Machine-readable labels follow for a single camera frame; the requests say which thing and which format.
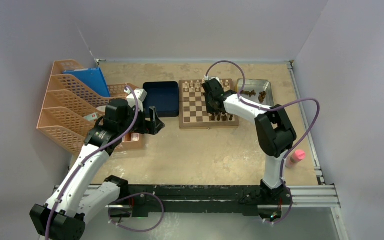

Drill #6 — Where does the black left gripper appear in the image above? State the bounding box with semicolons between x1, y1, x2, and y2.
118;103;164;136

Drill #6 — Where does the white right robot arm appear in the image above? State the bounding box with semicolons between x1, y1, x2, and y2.
202;77;297;204

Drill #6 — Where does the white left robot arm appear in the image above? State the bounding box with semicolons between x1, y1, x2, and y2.
29;98;165;240

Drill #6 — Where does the row of light chess pieces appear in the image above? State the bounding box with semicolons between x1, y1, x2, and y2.
179;79;234;93

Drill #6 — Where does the wooden chess board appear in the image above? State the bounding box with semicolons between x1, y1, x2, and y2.
179;86;240;130

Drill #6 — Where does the pile of dark chess pieces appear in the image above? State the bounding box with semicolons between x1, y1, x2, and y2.
240;89;267;104

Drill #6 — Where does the orange plastic basket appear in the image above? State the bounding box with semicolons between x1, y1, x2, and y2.
108;83;144;153

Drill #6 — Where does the dark blue tin box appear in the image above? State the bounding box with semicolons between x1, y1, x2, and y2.
142;81;180;118

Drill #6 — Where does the gold metal tin tray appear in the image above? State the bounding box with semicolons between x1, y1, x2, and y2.
240;79;275;107

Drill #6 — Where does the blue folder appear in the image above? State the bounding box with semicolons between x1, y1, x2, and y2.
62;67;111;98

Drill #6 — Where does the orange plastic file rack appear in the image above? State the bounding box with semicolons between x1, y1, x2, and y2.
36;59;111;154

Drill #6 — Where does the pink capped bottle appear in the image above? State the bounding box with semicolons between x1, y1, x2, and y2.
285;149;306;168

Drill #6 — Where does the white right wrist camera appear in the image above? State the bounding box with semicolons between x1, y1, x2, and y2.
203;76;221;83

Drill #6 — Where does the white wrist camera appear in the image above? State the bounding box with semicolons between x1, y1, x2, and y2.
203;76;221;83
124;88;148;112

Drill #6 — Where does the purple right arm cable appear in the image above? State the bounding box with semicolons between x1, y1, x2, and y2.
204;60;321;226

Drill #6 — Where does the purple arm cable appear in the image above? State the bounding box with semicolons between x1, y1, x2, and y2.
204;60;321;226
44;85;139;240

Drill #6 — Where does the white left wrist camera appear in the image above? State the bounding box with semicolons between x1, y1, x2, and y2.
124;88;148;112

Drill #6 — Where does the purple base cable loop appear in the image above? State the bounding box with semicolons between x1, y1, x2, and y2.
107;192;165;233

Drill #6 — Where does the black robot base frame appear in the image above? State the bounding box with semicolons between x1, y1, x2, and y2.
113;184;293;221

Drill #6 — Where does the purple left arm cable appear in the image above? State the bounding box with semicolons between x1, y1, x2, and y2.
44;85;139;240

